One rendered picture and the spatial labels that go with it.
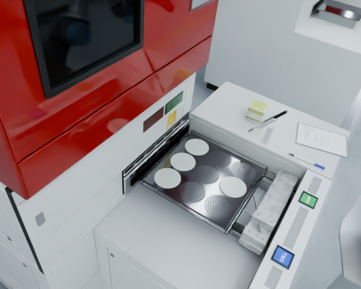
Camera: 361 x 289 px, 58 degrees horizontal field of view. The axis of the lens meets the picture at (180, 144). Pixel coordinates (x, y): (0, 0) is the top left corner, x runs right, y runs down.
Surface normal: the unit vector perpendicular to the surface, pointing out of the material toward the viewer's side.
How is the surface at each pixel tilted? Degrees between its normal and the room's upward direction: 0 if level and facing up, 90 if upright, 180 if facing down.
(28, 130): 90
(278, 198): 0
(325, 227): 0
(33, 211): 90
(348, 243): 0
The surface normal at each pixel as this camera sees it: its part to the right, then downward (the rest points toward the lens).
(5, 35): 0.84, 0.43
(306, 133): 0.10, -0.73
